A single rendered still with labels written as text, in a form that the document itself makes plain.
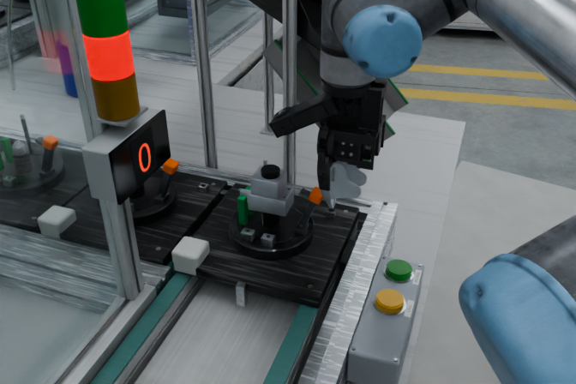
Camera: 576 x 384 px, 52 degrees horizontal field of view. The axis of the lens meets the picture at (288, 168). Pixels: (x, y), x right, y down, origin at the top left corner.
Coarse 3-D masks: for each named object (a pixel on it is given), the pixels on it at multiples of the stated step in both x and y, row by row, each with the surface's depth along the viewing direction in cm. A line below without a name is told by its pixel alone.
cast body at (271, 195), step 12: (264, 168) 91; (276, 168) 91; (252, 180) 91; (264, 180) 90; (276, 180) 90; (240, 192) 95; (252, 192) 92; (264, 192) 91; (276, 192) 90; (288, 192) 93; (252, 204) 93; (264, 204) 92; (276, 204) 92; (288, 204) 92
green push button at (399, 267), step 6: (390, 264) 91; (396, 264) 91; (402, 264) 91; (408, 264) 91; (390, 270) 90; (396, 270) 90; (402, 270) 90; (408, 270) 90; (390, 276) 90; (396, 276) 89; (402, 276) 89; (408, 276) 89
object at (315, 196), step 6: (300, 192) 91; (306, 192) 91; (312, 192) 90; (318, 192) 90; (306, 198) 91; (312, 198) 90; (318, 198) 90; (312, 204) 91; (318, 204) 90; (306, 210) 92; (312, 210) 92; (306, 216) 93; (300, 222) 94; (306, 222) 93
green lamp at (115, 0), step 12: (84, 0) 61; (96, 0) 61; (108, 0) 62; (120, 0) 63; (84, 12) 62; (96, 12) 62; (108, 12) 62; (120, 12) 63; (84, 24) 63; (96, 24) 63; (108, 24) 63; (120, 24) 64; (96, 36) 63; (108, 36) 63
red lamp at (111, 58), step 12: (84, 36) 64; (120, 36) 64; (96, 48) 64; (108, 48) 64; (120, 48) 65; (96, 60) 65; (108, 60) 65; (120, 60) 65; (132, 60) 67; (96, 72) 66; (108, 72) 65; (120, 72) 66; (132, 72) 68
